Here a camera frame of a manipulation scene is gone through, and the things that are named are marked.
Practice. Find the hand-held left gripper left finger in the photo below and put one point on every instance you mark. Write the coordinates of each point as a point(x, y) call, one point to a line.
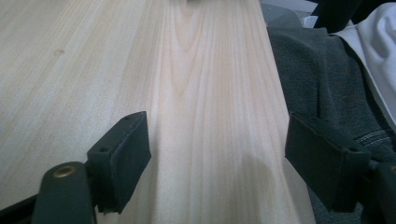
point(121, 161)

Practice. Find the dark grey pants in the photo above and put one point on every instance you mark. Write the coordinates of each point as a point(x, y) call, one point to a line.
point(314, 77)

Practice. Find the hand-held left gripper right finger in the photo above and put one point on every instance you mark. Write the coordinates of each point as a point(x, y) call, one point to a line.
point(327, 168)

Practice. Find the white shirt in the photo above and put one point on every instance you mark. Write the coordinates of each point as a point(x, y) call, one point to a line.
point(376, 53)

